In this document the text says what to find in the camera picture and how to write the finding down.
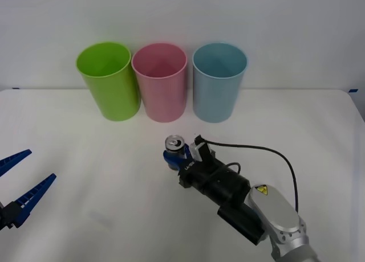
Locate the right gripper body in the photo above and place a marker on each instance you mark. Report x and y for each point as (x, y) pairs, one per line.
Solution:
(192, 176)

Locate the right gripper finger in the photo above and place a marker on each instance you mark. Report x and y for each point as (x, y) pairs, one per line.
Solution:
(187, 151)
(171, 163)

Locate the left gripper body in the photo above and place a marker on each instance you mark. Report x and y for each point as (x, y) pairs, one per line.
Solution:
(2, 216)

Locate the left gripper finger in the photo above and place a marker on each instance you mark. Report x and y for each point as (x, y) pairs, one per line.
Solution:
(31, 199)
(14, 161)

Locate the dark blue drink can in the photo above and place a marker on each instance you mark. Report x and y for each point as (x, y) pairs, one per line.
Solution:
(174, 143)

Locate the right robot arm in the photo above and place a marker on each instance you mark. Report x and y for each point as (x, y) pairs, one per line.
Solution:
(273, 213)

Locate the pink plastic bin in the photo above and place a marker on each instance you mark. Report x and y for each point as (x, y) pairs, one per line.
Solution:
(162, 99)

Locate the pale blue plastic bin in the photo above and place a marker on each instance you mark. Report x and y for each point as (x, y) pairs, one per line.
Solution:
(214, 99)

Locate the green plastic bin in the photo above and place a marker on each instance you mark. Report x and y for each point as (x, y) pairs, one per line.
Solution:
(114, 96)

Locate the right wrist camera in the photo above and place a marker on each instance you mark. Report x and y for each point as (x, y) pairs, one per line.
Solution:
(199, 149)

